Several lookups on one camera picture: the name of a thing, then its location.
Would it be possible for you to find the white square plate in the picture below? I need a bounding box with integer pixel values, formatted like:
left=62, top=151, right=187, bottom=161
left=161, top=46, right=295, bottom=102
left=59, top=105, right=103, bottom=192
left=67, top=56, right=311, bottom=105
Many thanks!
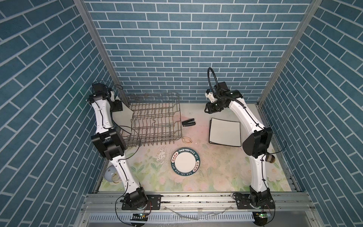
left=209, top=118, right=242, bottom=147
left=112, top=106, right=133, bottom=127

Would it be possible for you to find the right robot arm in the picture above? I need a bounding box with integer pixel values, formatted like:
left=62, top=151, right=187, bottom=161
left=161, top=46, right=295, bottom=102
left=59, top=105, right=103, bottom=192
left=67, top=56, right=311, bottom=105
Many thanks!
left=205, top=82, right=273, bottom=208

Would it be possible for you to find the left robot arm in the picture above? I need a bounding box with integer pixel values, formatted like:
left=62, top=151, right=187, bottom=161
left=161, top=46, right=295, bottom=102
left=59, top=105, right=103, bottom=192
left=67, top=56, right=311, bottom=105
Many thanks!
left=87, top=83, right=148, bottom=210

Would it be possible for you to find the black stapler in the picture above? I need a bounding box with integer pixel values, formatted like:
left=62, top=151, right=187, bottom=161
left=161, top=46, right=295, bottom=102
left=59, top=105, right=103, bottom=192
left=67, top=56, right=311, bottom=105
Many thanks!
left=182, top=118, right=196, bottom=127

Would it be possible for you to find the brown striped cylinder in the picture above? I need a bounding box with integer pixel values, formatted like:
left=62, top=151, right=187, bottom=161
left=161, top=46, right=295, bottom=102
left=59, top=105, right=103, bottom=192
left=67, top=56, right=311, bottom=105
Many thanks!
left=265, top=153, right=276, bottom=163

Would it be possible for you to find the white round bowl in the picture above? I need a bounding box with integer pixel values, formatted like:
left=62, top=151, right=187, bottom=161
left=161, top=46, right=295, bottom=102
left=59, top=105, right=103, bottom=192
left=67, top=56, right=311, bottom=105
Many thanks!
left=104, top=166, right=121, bottom=183

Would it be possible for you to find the right base circuit board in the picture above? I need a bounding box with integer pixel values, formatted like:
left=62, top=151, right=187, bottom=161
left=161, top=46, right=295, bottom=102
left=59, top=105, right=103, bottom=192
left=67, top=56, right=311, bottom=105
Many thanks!
left=253, top=211, right=271, bottom=221

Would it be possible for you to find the base circuit board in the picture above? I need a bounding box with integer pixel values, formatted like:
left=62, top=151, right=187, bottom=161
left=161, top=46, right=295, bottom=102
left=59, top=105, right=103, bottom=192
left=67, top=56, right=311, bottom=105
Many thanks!
left=130, top=213, right=149, bottom=222
left=253, top=211, right=271, bottom=221

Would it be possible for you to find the left base circuit board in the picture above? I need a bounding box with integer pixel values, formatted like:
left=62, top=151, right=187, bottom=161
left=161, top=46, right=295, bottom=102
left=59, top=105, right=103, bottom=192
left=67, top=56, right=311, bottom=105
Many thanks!
left=130, top=213, right=149, bottom=222

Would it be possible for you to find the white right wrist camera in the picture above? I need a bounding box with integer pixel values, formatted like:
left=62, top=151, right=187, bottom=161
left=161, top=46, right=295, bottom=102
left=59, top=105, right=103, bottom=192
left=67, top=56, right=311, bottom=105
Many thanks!
left=205, top=89, right=217, bottom=103

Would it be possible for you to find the black right camera cable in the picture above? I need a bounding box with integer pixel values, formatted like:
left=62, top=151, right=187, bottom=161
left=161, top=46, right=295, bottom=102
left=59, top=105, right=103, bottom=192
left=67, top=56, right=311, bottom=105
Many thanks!
left=206, top=67, right=220, bottom=94

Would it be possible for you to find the grey wire dish rack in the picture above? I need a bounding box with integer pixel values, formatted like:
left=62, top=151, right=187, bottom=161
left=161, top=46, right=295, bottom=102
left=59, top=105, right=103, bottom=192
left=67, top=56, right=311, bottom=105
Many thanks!
left=123, top=93, right=182, bottom=146

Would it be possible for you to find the aluminium mounting rail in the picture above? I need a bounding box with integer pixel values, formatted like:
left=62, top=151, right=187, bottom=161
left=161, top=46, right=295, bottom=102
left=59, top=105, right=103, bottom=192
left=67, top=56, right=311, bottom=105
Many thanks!
left=75, top=192, right=323, bottom=227

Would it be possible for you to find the white cable duct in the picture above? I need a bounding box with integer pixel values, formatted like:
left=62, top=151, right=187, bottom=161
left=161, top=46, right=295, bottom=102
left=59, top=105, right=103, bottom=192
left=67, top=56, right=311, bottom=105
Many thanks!
left=88, top=212, right=255, bottom=224

